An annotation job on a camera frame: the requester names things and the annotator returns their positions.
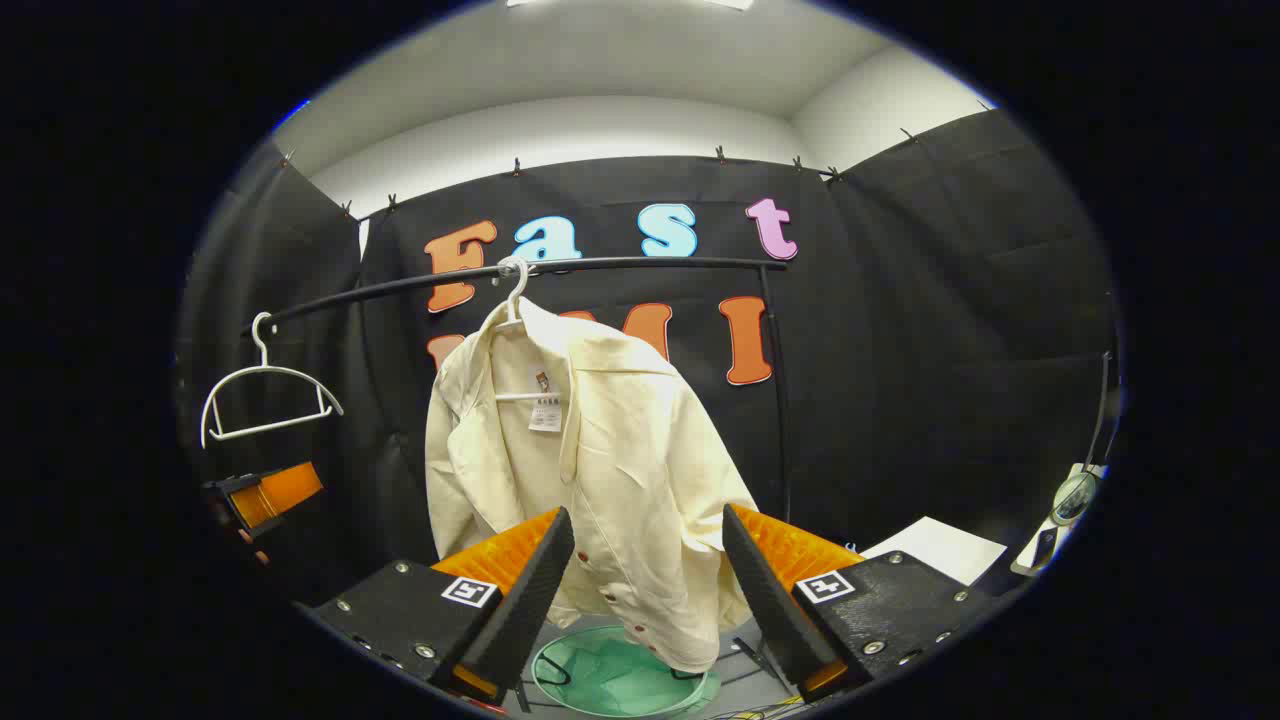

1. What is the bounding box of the white plastic hanger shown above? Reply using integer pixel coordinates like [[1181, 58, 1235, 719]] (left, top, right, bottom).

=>
[[200, 312, 345, 449], [490, 256, 566, 404]]

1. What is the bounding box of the cream button shirt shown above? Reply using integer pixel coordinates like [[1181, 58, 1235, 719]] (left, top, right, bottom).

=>
[[424, 296, 761, 674]]

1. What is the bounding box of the green laundry hamper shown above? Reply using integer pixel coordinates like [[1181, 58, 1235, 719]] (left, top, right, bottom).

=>
[[530, 622, 721, 719]]

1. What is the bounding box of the black backdrop cloth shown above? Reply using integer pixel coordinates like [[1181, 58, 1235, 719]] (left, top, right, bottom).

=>
[[175, 108, 1121, 601]]

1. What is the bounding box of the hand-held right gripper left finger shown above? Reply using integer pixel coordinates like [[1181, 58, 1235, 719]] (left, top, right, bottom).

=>
[[293, 506, 577, 709]]

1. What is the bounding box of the white stand with round lens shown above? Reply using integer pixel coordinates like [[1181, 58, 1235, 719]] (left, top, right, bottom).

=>
[[1010, 350, 1116, 578]]

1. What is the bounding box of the black metal clothes rack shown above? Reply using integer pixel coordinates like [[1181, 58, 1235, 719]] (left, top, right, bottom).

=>
[[240, 256, 796, 691]]

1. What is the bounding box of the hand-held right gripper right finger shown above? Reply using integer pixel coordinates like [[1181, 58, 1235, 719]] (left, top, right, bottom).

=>
[[720, 502, 1003, 704]]

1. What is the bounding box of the white metal cabinet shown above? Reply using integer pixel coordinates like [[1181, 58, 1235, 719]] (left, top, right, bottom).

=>
[[858, 515, 1009, 587]]

